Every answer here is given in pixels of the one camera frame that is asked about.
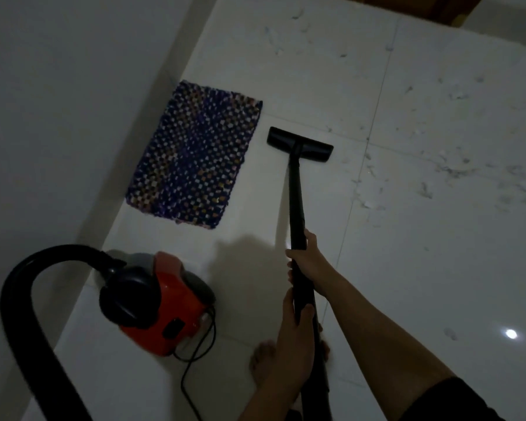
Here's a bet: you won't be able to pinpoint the blue woven floor mat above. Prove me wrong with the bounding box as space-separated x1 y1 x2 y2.
125 80 264 231

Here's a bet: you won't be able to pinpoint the black power cord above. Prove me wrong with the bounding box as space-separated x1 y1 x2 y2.
171 303 218 421

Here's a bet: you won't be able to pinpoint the person's foot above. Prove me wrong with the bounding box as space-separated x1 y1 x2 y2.
317 322 332 365
249 340 282 387

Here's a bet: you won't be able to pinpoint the person's right hand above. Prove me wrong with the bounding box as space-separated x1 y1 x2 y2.
286 228 335 299

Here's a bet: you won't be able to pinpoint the person's right foot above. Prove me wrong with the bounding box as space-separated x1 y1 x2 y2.
317 322 332 365

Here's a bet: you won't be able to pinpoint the scattered white paper scraps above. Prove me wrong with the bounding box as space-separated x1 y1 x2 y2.
263 8 526 343

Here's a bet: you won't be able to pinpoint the person's left hand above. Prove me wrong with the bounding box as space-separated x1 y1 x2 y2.
274 287 323 391

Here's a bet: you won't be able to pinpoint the brown wooden furniture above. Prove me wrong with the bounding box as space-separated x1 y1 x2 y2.
333 0 487 27

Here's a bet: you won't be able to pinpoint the person's black sleeve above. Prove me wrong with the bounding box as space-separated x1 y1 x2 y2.
398 376 511 421

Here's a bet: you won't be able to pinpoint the person's left foot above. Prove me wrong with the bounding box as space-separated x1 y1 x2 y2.
249 340 282 387

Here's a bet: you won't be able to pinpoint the red and black vacuum cleaner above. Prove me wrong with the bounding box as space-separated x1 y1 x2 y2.
97 249 218 358

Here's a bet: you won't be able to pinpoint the black vacuum hose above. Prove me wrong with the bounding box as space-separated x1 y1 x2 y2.
0 244 124 421

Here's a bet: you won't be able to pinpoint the black vacuum wand with floor head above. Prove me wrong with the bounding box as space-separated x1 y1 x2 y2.
267 126 334 421

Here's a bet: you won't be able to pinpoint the person's left forearm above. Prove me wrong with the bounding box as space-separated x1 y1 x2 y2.
234 375 307 421

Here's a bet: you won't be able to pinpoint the person's right forearm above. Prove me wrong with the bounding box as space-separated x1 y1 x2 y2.
321 272 458 410

